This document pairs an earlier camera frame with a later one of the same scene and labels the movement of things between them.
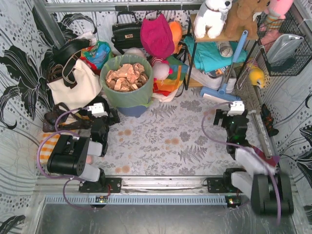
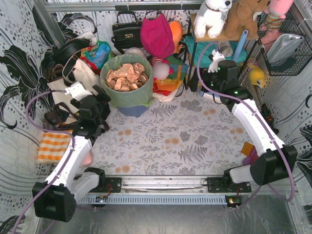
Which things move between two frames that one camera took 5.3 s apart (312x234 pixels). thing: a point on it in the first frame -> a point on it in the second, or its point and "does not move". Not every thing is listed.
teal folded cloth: x=208 y=56 does not move
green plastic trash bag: x=141 y=96 does not move
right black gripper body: x=218 y=117 -> x=210 y=79
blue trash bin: x=134 y=111 does not move
